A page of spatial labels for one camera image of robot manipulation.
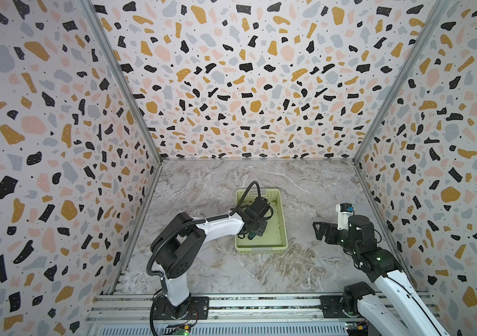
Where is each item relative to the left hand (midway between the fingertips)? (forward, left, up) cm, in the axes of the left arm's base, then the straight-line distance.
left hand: (261, 222), depth 90 cm
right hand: (-6, -22, +11) cm, 25 cm away
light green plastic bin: (-6, -6, -6) cm, 10 cm away
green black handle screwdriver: (-6, +5, -1) cm, 7 cm away
